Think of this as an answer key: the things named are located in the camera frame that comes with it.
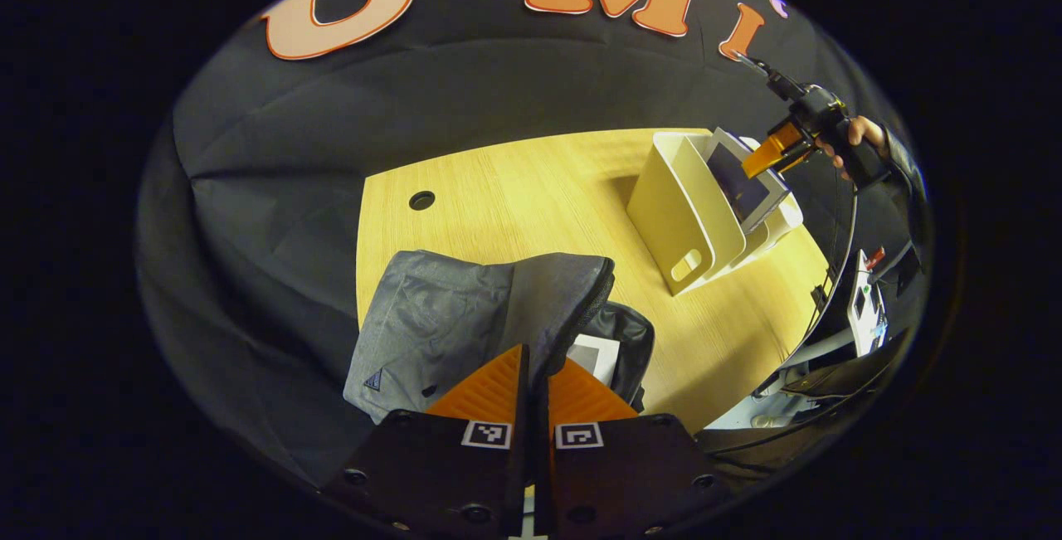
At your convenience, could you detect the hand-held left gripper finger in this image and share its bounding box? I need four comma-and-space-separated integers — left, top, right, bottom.
319, 345, 533, 540
534, 358, 732, 540

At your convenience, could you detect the blue and white book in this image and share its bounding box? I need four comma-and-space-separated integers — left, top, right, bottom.
704, 126, 792, 235

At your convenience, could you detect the white bookshelf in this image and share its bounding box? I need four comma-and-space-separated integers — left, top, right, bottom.
626, 131, 805, 299

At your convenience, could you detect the grey schoolbag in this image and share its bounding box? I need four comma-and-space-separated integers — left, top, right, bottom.
342, 249, 657, 426

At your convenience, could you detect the white device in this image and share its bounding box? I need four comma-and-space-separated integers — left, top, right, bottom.
845, 249, 890, 359

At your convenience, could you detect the black backdrop cloth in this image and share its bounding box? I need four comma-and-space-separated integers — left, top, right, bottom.
134, 0, 922, 491

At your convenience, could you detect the black cable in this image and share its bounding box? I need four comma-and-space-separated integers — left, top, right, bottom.
780, 179, 860, 371

